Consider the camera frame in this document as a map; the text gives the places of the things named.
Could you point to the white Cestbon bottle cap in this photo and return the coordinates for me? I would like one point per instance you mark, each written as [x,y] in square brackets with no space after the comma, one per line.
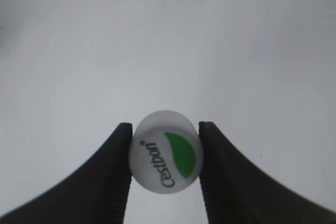
[166,154]

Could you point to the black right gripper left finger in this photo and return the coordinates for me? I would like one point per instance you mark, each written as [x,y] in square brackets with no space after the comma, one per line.
[96,192]

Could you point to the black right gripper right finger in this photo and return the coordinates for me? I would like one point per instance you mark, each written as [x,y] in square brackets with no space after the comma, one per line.
[236,191]

